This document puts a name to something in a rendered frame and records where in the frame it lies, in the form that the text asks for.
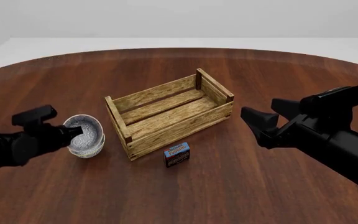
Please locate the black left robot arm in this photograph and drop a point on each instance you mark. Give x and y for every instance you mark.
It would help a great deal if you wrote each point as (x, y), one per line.
(14, 149)

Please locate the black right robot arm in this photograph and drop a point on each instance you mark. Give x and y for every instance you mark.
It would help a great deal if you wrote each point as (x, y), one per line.
(353, 151)

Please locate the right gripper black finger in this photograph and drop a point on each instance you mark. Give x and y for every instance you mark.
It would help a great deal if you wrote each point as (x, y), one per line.
(286, 107)
(259, 120)

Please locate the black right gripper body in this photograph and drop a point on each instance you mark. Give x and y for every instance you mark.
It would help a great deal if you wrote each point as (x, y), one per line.
(291, 133)

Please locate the wooden slat crate tray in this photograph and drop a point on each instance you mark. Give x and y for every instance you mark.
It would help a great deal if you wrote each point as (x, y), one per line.
(166, 114)

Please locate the patterned grey white bowl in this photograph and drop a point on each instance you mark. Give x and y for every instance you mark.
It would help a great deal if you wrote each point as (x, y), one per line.
(95, 151)
(90, 130)

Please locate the chocolate pudding box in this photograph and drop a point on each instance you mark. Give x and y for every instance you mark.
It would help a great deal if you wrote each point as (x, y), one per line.
(176, 155)

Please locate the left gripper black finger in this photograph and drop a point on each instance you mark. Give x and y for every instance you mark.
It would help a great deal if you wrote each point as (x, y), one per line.
(76, 132)

